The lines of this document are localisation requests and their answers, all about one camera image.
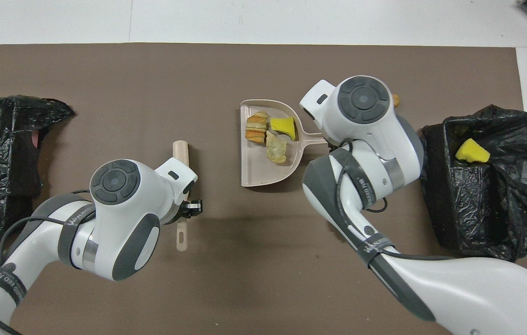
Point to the beige hand brush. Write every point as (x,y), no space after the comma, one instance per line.
(181,151)

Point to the beige plastic dustpan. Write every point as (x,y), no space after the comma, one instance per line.
(258,170)

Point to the pale dumpling toy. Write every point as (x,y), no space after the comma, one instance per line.
(276,149)

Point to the orange striped croissant toy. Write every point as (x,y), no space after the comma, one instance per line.
(256,128)

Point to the small yellow sponge piece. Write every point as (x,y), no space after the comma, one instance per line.
(283,127)

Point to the brown nugget toy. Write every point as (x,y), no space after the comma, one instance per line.
(396,100)

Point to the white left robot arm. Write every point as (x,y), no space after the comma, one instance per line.
(119,218)

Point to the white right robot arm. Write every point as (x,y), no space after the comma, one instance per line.
(365,121)

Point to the black bag bin, yellow wedge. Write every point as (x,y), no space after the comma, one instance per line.
(477,223)

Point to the brown table mat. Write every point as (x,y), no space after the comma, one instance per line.
(198,70)

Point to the yellow wedge sponge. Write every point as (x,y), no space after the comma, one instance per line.
(471,152)

